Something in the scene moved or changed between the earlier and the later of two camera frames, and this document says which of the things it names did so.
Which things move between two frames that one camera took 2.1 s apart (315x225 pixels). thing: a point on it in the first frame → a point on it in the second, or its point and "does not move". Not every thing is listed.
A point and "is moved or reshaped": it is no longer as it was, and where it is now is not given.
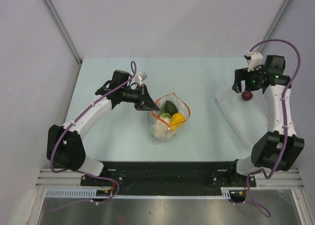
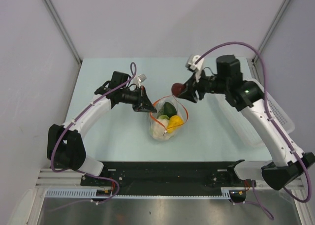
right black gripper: (243, 74) → (191, 85)
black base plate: (168, 177) does not move
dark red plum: (247, 95) is moved or reshaped
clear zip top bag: (170, 118) does not move
